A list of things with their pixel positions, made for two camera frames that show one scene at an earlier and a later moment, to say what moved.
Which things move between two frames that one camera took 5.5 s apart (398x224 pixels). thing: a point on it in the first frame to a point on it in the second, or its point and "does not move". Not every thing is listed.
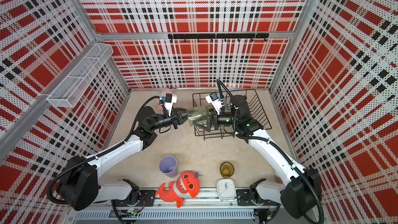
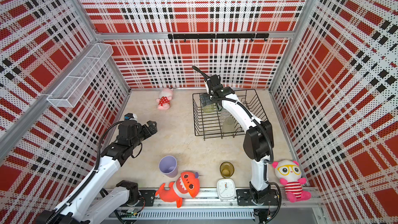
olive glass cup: [226, 169] does not move
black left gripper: [181, 121] to [153, 129]
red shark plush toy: [187, 186] does not move
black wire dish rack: [238, 112] does not move
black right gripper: [208, 129] to [204, 99]
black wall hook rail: [218, 36] does not move
